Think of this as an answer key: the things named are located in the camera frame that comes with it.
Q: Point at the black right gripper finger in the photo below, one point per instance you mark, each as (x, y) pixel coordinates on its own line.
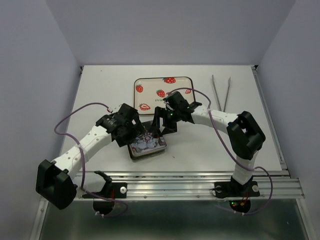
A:
(154, 128)
(169, 129)

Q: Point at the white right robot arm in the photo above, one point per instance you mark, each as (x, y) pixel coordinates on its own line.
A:
(245, 135)

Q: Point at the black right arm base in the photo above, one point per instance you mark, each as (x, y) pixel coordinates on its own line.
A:
(233, 189)

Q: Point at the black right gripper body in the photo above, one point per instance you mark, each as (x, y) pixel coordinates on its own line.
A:
(171, 116)

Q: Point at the metal tongs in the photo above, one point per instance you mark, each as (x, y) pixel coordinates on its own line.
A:
(221, 91)

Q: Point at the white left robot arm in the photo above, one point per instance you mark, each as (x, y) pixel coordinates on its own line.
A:
(54, 179)

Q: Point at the gold tin lid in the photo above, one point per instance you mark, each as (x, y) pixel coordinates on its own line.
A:
(149, 141)

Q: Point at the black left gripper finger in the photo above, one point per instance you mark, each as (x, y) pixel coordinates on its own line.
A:
(141, 129)
(123, 141)

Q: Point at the square cookie tin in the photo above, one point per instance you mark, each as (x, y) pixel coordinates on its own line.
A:
(137, 153)

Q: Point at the strawberry print tray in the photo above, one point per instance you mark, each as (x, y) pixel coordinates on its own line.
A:
(150, 92)

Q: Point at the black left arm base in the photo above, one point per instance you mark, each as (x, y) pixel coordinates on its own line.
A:
(100, 184)

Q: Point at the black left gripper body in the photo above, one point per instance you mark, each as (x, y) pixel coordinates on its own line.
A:
(131, 133)

